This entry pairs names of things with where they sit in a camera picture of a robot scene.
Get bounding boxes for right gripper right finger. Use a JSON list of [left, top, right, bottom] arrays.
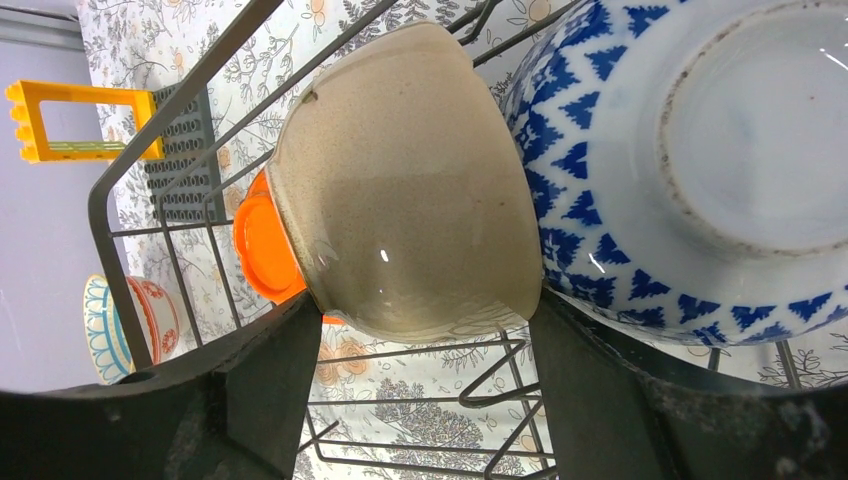
[[529, 291, 847, 479]]

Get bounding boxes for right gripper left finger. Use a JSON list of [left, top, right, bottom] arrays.
[[1, 294, 322, 479]]

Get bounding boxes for yellow sun pattern bowl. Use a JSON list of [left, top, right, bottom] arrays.
[[82, 274, 135, 385]]

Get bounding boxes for beige bowl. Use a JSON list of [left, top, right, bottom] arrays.
[[265, 21, 543, 343]]

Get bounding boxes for floral patterned table mat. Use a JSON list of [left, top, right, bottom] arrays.
[[78, 1, 847, 479]]

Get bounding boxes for orange bowl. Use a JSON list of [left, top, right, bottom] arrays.
[[233, 170, 306, 304]]

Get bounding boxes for dark grey building plate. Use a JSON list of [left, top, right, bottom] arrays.
[[143, 90, 226, 223]]

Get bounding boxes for blue zigzag pattern bowl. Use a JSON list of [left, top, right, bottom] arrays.
[[501, 1, 847, 346]]

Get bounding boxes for orange yellow block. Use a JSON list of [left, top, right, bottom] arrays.
[[5, 80, 157, 164]]

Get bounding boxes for black wire dish rack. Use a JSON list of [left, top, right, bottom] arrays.
[[87, 0, 848, 480]]

